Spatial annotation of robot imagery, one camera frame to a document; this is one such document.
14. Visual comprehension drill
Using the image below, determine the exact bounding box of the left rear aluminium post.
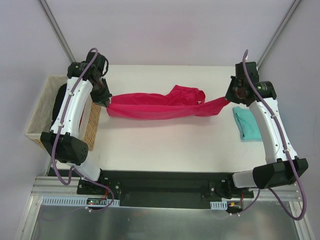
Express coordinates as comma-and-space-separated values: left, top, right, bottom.
37, 0, 76, 63

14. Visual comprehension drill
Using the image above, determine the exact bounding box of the pink t shirt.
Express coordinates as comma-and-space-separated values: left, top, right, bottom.
106, 85, 230, 120

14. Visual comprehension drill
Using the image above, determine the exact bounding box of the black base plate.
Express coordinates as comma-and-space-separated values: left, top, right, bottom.
76, 170, 254, 209

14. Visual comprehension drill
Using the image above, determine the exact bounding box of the white cable duct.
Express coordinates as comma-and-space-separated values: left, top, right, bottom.
210, 200, 228, 211
42, 196, 120, 208

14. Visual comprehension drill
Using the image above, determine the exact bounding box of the left white cable duct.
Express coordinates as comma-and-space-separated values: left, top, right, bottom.
42, 196, 120, 208

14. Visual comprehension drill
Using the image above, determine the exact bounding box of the aluminium rail frame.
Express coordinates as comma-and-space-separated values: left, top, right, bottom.
14, 149, 316, 240

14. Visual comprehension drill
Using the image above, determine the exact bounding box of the aluminium post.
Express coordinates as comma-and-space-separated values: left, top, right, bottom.
37, 0, 76, 63
257, 0, 303, 70

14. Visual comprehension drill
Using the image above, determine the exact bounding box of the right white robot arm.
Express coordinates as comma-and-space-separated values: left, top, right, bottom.
225, 61, 309, 198

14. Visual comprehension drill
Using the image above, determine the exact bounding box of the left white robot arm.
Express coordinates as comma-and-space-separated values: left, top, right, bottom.
40, 47, 112, 195

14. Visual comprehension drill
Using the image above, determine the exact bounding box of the black t shirt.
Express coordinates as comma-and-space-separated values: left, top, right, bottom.
51, 83, 67, 126

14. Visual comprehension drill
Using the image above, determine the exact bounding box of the wicker laundry basket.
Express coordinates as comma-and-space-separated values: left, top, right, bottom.
25, 75, 101, 151

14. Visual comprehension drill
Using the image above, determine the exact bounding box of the right white cable duct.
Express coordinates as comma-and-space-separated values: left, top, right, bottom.
210, 200, 228, 211

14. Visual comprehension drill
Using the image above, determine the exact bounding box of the right rear aluminium post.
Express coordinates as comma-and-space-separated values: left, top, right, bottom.
257, 0, 303, 70

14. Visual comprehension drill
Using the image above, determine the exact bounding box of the folded teal t shirt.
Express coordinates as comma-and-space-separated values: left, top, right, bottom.
232, 106, 262, 142

